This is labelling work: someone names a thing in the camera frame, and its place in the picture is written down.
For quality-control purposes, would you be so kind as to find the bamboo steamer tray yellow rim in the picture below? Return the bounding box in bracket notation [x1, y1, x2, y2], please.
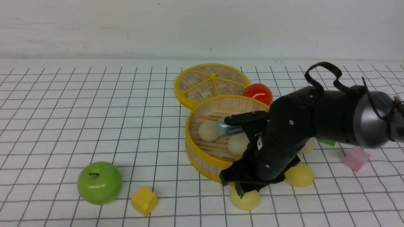
[185, 95, 269, 183]

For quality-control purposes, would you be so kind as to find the green foam cube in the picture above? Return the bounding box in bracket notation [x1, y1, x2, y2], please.
[319, 139, 336, 146]

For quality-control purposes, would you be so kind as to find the green apple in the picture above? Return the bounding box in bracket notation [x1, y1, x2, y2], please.
[77, 161, 123, 205]

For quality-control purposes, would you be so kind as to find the yellow foam cube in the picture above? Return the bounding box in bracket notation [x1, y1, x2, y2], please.
[130, 185, 158, 217]

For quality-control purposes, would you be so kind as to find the yellow bun front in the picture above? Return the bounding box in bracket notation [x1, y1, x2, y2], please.
[230, 186, 261, 210]

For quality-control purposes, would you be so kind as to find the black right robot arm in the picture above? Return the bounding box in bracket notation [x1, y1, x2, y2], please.
[218, 86, 403, 196]

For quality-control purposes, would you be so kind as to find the white bun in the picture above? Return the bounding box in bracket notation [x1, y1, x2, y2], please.
[197, 120, 220, 142]
[227, 134, 249, 156]
[298, 137, 317, 155]

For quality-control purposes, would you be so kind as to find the white bun front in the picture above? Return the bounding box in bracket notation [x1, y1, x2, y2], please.
[227, 134, 249, 156]

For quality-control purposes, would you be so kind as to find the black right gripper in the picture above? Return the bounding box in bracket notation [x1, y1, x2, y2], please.
[218, 110, 316, 196]

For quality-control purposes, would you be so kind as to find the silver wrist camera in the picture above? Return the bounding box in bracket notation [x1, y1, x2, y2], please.
[217, 118, 244, 137]

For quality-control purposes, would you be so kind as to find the pink foam cube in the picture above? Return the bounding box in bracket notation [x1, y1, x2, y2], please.
[342, 147, 370, 172]

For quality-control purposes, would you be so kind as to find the woven bamboo steamer lid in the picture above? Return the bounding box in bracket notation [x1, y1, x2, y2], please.
[174, 63, 250, 109]

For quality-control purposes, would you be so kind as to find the red tomato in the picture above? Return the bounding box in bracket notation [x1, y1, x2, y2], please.
[243, 83, 273, 106]

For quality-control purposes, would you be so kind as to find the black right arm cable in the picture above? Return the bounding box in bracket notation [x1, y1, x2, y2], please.
[304, 62, 404, 126]

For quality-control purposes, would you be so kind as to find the yellow bun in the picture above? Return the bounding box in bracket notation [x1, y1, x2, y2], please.
[230, 186, 261, 210]
[284, 163, 314, 187]

